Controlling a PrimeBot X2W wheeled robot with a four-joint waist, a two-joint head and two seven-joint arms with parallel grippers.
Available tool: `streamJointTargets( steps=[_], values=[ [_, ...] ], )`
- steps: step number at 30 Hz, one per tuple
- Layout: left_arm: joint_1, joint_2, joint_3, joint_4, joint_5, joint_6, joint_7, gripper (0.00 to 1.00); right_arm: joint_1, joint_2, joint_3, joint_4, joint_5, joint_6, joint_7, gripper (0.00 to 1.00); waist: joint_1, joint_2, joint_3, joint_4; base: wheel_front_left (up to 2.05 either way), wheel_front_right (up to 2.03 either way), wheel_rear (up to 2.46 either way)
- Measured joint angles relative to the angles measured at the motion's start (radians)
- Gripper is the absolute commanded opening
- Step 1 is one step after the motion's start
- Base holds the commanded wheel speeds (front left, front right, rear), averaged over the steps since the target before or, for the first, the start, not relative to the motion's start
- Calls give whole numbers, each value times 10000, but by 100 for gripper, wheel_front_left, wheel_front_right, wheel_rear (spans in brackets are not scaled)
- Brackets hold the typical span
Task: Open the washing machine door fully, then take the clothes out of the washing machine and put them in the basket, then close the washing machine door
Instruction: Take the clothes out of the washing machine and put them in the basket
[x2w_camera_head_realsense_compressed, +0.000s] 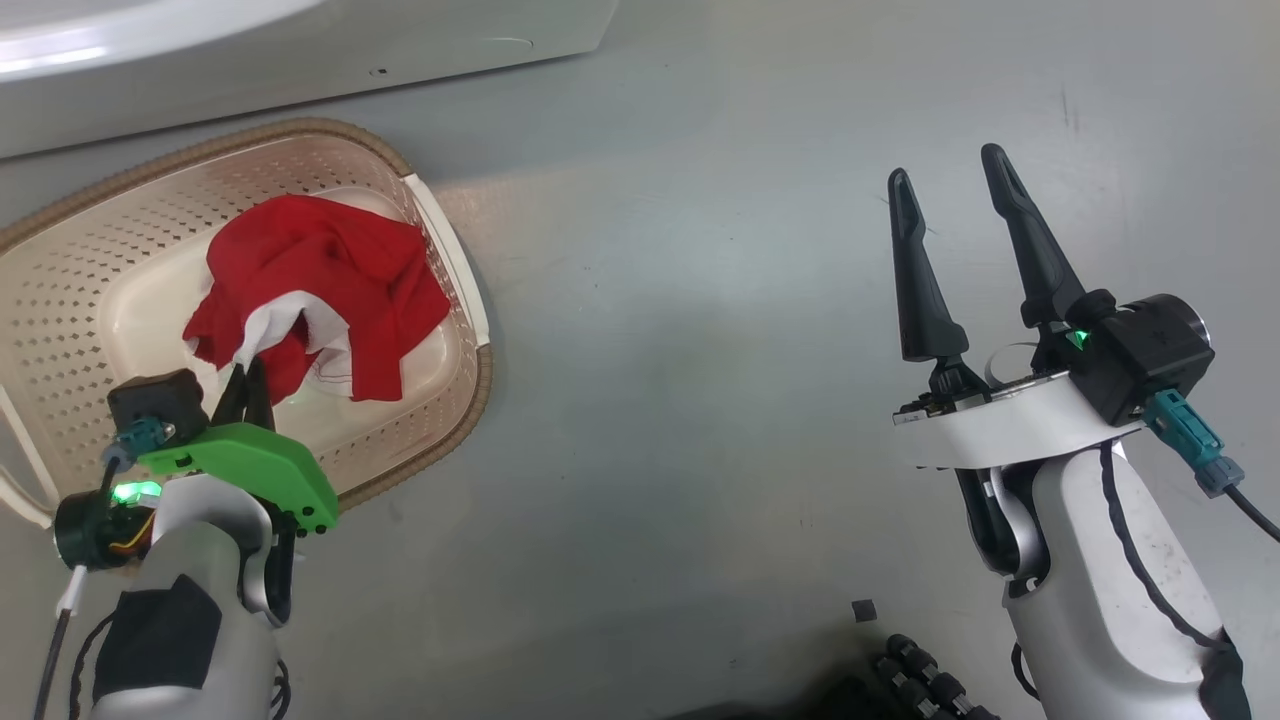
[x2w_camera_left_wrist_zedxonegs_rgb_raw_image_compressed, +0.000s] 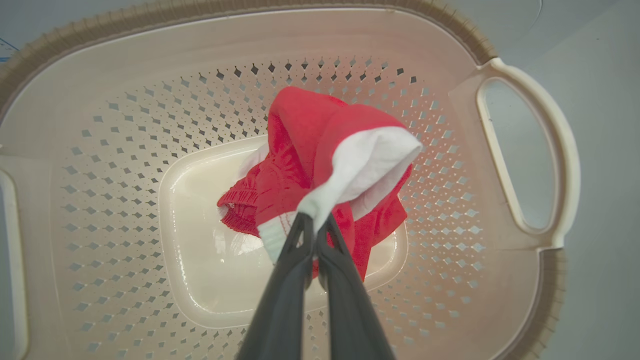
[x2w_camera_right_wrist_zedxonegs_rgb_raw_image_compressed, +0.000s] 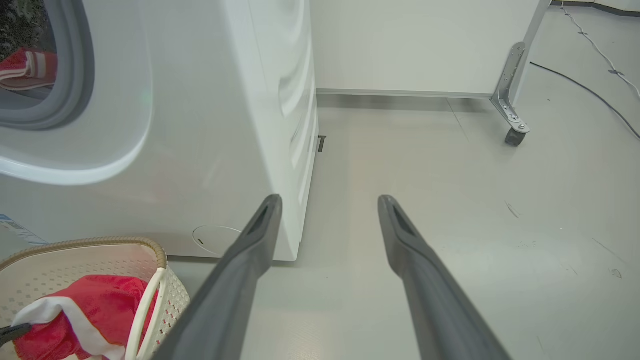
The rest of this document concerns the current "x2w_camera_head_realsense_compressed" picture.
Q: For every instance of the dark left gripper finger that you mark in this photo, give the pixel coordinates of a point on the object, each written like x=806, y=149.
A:
x=258, y=400
x=233, y=405

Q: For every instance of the small black square piece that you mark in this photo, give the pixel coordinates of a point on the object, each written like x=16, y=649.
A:
x=864, y=611

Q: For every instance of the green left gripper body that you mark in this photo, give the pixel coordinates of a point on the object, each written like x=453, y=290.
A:
x=250, y=465

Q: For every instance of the white washing machine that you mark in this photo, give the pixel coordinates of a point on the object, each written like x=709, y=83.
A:
x=300, y=60

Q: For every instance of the black right wrist motor cylinder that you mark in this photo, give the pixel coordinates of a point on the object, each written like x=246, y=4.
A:
x=1170, y=335

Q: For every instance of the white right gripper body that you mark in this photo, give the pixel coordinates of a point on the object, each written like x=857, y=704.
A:
x=1010, y=430

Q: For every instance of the cream perforated laundry basket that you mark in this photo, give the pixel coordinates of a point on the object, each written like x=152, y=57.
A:
x=120, y=260

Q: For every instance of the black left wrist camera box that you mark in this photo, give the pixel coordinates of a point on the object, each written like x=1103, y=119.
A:
x=155, y=400

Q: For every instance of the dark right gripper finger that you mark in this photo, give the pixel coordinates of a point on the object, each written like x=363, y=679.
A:
x=925, y=310
x=1035, y=255

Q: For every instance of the red and white garment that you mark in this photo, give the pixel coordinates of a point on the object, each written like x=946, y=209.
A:
x=340, y=260

